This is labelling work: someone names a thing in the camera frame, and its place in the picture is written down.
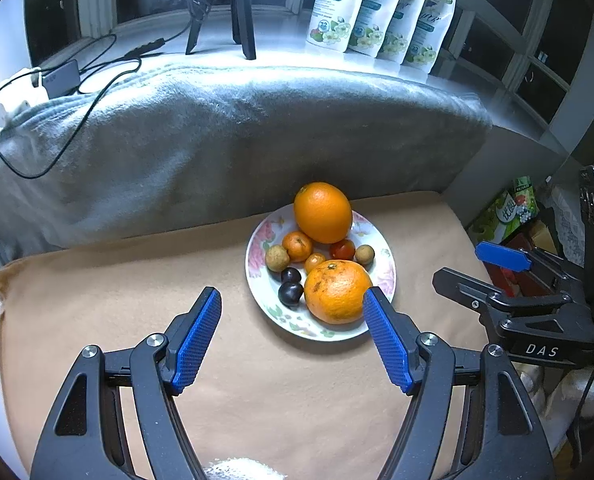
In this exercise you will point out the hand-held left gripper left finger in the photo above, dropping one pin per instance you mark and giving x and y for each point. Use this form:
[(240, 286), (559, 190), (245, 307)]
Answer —
[(197, 340)]

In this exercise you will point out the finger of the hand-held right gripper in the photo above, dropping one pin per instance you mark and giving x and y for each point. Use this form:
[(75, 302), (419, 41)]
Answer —
[(457, 285), (502, 255)]

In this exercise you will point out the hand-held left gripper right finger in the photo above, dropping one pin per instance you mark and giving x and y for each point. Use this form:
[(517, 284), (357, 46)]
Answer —
[(389, 342)]

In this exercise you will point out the floral white plate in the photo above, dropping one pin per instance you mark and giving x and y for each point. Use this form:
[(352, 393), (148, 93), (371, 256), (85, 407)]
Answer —
[(382, 280)]

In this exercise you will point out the large spotted orange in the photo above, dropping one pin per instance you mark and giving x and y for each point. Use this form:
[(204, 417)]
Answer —
[(338, 294)]

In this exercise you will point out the olive green small fruit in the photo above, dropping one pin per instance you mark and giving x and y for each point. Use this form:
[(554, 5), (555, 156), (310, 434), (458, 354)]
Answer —
[(364, 254)]

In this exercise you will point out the red cherry tomato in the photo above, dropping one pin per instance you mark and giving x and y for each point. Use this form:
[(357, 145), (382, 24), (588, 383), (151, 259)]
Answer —
[(343, 249)]

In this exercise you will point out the dark purple plum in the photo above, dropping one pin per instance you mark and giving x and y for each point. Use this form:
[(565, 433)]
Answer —
[(291, 275), (290, 293)]

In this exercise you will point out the tiny orange kumquat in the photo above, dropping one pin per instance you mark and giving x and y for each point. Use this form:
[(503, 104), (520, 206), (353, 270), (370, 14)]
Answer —
[(315, 262)]

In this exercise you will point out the brown longan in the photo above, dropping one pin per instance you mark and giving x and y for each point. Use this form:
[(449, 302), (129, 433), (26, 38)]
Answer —
[(277, 258)]

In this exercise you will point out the small mandarin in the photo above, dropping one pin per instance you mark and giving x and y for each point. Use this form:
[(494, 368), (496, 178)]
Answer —
[(297, 246)]

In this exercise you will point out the large smooth orange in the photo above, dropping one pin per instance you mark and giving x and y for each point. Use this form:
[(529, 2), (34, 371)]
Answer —
[(323, 212)]

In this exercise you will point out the red packet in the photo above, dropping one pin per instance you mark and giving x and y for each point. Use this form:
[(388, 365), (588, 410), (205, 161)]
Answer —
[(519, 277)]

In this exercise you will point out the green printed packet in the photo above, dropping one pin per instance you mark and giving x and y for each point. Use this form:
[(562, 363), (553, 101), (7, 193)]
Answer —
[(507, 210)]

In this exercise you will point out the tan cloth mat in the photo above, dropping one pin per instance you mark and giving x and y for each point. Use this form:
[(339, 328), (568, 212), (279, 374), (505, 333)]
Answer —
[(277, 410)]

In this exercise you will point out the white fuzzy cloth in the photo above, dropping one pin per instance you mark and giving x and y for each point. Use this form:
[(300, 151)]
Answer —
[(239, 469)]

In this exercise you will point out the grey fleece blanket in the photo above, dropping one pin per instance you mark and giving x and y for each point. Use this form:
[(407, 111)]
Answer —
[(177, 150)]

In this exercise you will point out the black power adapter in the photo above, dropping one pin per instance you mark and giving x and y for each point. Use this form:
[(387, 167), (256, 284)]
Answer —
[(59, 77)]

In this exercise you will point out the white power strip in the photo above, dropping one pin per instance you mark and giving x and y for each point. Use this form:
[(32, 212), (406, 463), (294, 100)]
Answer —
[(2, 105)]

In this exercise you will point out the black tripod stand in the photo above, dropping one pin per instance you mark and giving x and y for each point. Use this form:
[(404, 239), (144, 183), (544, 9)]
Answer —
[(244, 20)]

